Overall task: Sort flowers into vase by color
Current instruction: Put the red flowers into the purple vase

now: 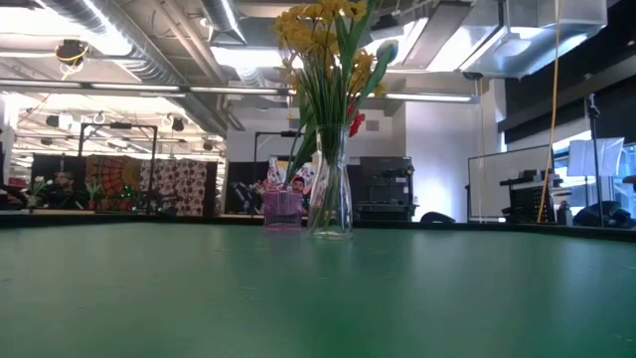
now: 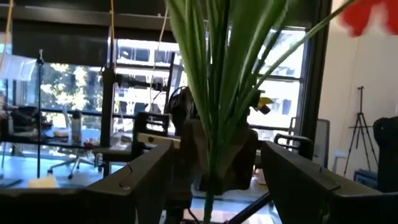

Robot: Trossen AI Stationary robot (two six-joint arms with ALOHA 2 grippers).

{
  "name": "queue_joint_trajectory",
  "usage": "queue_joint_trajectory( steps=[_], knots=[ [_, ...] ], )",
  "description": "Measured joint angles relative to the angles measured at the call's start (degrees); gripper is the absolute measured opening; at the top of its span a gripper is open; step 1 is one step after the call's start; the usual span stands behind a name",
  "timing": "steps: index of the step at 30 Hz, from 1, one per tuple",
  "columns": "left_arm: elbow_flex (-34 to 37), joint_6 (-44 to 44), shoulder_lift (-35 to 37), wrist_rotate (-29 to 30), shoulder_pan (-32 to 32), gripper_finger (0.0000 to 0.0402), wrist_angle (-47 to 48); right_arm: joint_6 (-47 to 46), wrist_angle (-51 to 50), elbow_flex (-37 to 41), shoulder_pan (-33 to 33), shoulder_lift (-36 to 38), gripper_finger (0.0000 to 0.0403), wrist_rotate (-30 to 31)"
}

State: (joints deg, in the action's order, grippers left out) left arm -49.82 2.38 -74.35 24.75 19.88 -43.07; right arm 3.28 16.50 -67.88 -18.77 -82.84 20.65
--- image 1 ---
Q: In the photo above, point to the silver ceiling hood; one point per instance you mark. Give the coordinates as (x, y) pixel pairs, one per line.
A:
(522, 35)

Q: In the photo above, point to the distant green plant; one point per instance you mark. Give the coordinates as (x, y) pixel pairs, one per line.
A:
(92, 191)

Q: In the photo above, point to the white tulip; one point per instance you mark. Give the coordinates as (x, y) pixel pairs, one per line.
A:
(388, 51)

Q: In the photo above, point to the pink floral cloth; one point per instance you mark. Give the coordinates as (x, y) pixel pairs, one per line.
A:
(275, 174)

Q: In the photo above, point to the white reflector panel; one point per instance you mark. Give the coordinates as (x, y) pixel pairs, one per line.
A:
(608, 156)

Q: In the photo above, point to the orange patterned cloth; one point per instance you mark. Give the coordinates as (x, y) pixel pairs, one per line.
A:
(111, 179)

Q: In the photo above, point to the black bag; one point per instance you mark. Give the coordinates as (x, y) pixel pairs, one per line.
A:
(603, 215)

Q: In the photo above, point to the black dome object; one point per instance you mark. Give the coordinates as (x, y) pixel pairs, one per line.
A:
(437, 217)

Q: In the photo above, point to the black equipment rack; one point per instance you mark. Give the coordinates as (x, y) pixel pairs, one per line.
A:
(529, 196)

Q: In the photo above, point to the thin black tripod stand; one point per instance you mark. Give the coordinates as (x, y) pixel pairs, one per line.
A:
(594, 149)

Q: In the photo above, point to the black stand frame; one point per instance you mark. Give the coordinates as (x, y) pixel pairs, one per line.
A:
(270, 133)
(119, 125)

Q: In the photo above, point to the long ceiling light strip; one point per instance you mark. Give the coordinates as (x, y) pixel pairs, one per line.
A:
(134, 87)

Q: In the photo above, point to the distant white tulip bouquet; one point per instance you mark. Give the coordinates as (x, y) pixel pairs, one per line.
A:
(37, 189)

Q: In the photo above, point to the green table mat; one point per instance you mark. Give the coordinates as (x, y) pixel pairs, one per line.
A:
(318, 298)

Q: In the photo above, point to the clear glass panel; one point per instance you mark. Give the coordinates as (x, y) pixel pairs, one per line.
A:
(507, 174)

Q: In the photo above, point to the black cabinet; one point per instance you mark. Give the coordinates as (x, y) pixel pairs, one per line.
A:
(382, 189)

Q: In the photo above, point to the red flower bunch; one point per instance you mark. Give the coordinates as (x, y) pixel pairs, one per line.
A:
(356, 124)

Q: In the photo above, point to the person with red cap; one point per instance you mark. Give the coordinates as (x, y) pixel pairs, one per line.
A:
(298, 185)

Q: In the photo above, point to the clear glass vase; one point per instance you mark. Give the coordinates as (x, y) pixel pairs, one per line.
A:
(330, 214)

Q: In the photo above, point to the dark bottle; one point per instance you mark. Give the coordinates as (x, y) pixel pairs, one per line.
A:
(564, 214)

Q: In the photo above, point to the silver ventilation duct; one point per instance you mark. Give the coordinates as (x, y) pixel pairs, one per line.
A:
(129, 40)

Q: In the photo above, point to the white red patterned cloth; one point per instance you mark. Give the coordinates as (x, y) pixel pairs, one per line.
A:
(181, 184)

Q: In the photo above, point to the short ceiling light strip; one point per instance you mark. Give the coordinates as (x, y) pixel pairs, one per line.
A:
(427, 97)

